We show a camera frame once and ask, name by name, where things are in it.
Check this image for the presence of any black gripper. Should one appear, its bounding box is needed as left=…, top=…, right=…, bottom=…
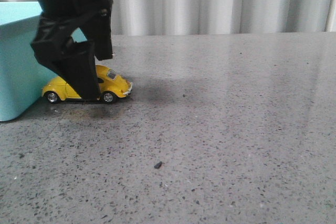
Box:
left=31, top=0, right=113, bottom=100

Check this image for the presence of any yellow toy beetle car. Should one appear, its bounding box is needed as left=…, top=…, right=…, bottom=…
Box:
left=41, top=65, right=133, bottom=103

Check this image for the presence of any light blue storage box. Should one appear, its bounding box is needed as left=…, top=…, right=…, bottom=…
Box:
left=0, top=1, right=87, bottom=122

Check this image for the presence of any grey pleated curtain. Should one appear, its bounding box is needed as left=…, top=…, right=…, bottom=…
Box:
left=0, top=0, right=336, bottom=37

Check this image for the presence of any small black debris piece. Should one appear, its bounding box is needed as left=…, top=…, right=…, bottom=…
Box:
left=154, top=161, right=163, bottom=169

